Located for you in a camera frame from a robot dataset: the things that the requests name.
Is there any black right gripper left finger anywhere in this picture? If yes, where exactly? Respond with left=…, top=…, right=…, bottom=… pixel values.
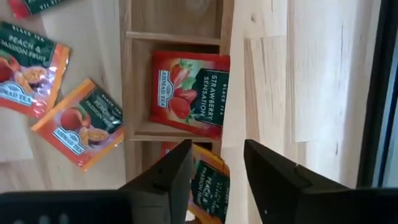
left=119, top=139, right=194, bottom=224

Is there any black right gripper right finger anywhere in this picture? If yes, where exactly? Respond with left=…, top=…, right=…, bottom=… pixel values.
left=243, top=139, right=358, bottom=224

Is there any orange peach tea bag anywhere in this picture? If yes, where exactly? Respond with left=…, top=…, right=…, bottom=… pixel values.
left=0, top=21, right=72, bottom=119
left=30, top=78, right=125, bottom=172
left=160, top=141, right=231, bottom=224

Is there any red strawberry tea bag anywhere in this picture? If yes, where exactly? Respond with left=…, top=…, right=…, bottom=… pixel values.
left=8, top=0, right=68, bottom=19
left=148, top=50, right=231, bottom=140

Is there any wooden three-compartment box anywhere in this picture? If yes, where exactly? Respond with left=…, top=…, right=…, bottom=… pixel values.
left=119, top=0, right=236, bottom=200

